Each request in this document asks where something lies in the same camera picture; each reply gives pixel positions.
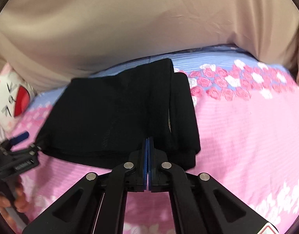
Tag beige headboard cushion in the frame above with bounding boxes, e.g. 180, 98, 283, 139
0, 0, 299, 91

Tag white cat face pillow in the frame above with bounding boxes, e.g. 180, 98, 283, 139
0, 63, 37, 133

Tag person's left hand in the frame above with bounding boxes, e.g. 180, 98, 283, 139
0, 181, 30, 215

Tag pink floral bed sheet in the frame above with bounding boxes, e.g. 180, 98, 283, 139
13, 47, 299, 233

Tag black pants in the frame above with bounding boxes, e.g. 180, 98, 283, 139
36, 59, 201, 170

